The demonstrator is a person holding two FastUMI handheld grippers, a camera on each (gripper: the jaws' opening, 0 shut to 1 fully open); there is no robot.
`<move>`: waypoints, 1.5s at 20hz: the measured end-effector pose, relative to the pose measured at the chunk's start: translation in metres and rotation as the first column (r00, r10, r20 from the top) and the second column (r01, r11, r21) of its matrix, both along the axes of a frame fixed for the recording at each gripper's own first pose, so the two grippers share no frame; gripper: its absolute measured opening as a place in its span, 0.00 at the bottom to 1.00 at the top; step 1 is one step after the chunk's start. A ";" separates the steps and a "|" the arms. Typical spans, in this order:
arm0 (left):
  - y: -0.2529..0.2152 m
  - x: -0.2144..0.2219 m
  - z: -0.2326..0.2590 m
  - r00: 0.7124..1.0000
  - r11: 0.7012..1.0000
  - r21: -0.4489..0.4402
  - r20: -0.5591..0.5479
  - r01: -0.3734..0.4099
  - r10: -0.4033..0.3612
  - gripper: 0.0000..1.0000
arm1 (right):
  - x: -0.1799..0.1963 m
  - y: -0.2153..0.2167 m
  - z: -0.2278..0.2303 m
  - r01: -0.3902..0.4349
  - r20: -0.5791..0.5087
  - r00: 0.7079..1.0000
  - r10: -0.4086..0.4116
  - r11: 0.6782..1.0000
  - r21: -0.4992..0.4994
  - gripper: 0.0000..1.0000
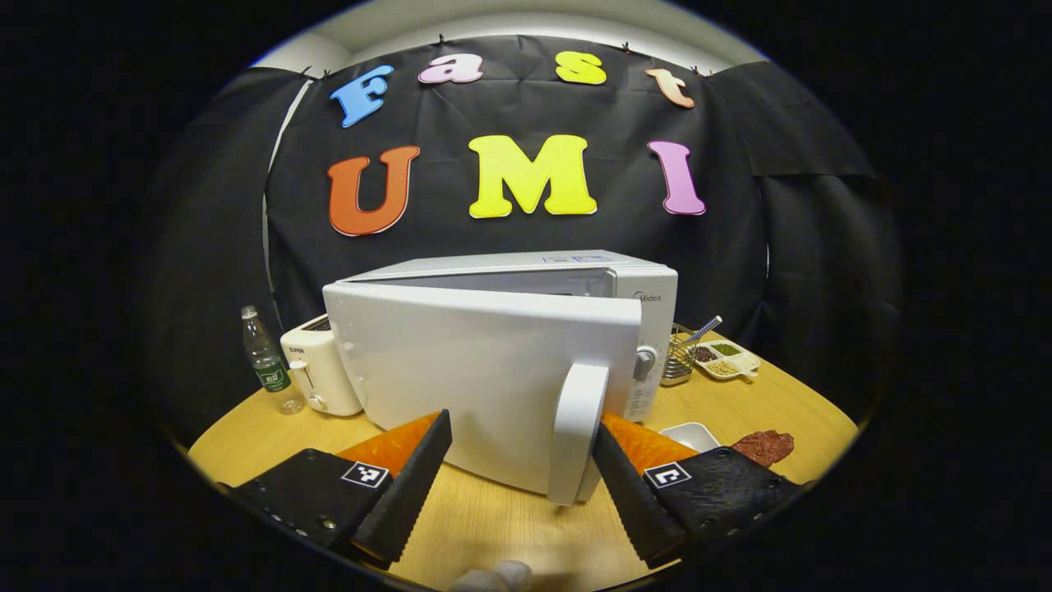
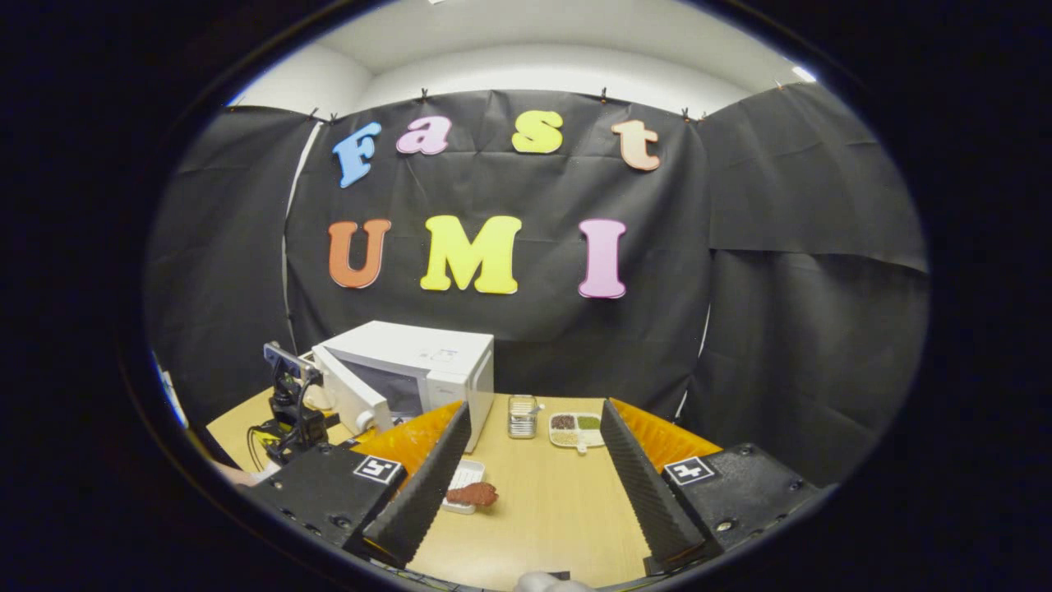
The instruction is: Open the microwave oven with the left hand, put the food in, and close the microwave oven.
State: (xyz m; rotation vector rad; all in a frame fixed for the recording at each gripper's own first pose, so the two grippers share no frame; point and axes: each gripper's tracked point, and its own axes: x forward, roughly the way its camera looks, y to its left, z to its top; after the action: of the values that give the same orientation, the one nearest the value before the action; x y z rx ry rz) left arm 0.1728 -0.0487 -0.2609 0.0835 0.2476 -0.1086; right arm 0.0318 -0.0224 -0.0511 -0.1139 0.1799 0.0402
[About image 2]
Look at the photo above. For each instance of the white toaster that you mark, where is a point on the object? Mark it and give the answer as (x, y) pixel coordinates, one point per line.
(316, 399)

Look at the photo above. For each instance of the compartment dish with beans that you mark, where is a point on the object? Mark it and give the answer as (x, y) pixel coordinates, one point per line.
(577, 429)

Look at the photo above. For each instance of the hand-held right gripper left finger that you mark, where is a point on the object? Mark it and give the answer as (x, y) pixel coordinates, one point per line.
(423, 489)

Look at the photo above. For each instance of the white microwave oven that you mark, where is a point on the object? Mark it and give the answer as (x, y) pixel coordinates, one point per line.
(427, 353)

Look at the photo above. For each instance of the black backdrop cloth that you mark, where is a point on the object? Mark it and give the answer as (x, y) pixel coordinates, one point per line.
(740, 247)

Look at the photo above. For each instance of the small white rectangular tray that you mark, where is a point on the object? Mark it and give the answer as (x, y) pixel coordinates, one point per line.
(467, 475)

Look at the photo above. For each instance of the brown meat piece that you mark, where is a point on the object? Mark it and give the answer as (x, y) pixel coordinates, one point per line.
(472, 494)

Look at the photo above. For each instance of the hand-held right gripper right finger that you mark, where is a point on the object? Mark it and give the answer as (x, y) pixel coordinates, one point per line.
(645, 493)

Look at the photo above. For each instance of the small metal glass container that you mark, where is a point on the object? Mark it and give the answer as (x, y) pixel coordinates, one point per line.
(522, 417)

